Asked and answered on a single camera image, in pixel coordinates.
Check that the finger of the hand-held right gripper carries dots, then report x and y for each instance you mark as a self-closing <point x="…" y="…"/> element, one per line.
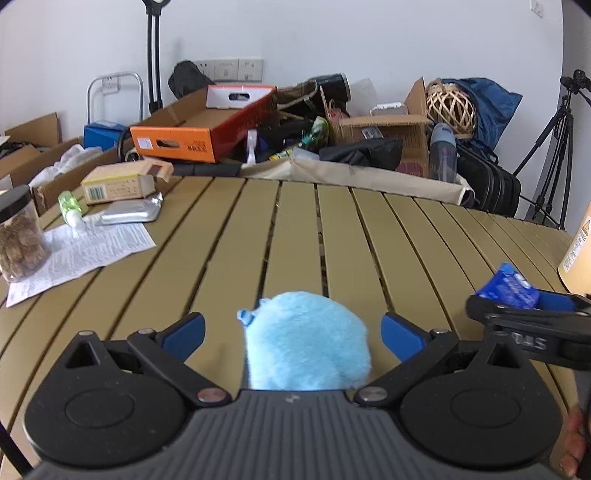
<point x="561" y="302"/>
<point x="485" y="309"/>

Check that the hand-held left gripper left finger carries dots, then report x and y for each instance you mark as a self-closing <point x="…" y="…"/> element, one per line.
<point x="184" y="334"/>

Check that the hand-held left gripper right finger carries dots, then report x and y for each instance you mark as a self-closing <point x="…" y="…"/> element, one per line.
<point x="401" y="337"/>

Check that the blue tissue packet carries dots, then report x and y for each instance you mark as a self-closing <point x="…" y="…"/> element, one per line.
<point x="505" y="286"/>

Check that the light blue fluffy cloth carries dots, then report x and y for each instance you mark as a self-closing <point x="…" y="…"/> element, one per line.
<point x="304" y="341"/>

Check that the person's right hand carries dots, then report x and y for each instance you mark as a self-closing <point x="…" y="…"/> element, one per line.
<point x="575" y="443"/>

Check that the yellow thermos jug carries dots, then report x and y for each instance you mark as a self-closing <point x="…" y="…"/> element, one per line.
<point x="577" y="258"/>

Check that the black suitcase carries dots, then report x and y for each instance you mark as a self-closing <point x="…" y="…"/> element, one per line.
<point x="489" y="184"/>

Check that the printed paper sheet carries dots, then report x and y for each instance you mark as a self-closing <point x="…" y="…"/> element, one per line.
<point x="92" y="249"/>

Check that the silver foil packet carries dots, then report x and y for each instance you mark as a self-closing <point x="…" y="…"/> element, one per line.
<point x="129" y="210"/>

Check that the tan folding table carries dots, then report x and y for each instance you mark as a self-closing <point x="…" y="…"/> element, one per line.
<point x="300" y="230"/>

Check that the grey water bottle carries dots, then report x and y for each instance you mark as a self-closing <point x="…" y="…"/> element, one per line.
<point x="442" y="152"/>

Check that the yellow cardboard packet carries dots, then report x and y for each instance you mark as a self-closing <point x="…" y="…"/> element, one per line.
<point x="120" y="184"/>

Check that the black tripod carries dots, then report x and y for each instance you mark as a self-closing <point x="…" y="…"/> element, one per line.
<point x="554" y="138"/>

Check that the small green bottle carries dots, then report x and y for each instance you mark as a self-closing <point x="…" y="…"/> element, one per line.
<point x="71" y="207"/>

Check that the black pouch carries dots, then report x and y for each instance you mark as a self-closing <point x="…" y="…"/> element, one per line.
<point x="364" y="154"/>

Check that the clear jar of nuts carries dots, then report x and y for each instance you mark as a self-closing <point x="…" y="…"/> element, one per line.
<point x="21" y="240"/>

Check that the orange cardboard box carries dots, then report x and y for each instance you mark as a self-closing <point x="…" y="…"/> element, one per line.
<point x="184" y="143"/>

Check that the open cardboard box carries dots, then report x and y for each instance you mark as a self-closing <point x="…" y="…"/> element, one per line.
<point x="32" y="138"/>
<point x="101" y="161"/>

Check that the brown cardboard box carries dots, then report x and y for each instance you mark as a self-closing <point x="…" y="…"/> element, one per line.
<point x="397" y="129"/>

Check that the dark blue bag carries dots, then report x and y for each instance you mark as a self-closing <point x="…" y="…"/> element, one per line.
<point x="496" y="106"/>

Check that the rattan ball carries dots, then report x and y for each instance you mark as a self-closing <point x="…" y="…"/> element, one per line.
<point x="450" y="108"/>

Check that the white plastic bag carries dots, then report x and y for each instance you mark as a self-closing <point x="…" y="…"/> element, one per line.
<point x="69" y="161"/>

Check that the blue box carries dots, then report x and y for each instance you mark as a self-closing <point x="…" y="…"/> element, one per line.
<point x="104" y="134"/>

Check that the silver folding trolley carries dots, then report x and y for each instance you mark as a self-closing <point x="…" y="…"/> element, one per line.
<point x="136" y="92"/>

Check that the black cloth bag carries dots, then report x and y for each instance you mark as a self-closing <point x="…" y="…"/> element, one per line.
<point x="189" y="81"/>

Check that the black cylinder container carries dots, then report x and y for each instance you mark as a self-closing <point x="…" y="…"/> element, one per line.
<point x="336" y="87"/>

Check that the brown woven bag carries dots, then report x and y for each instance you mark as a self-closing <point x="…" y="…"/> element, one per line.
<point x="300" y="99"/>

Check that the white wall socket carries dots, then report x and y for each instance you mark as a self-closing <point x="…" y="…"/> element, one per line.
<point x="538" y="7"/>
<point x="251" y="69"/>
<point x="205" y="70"/>
<point x="227" y="70"/>

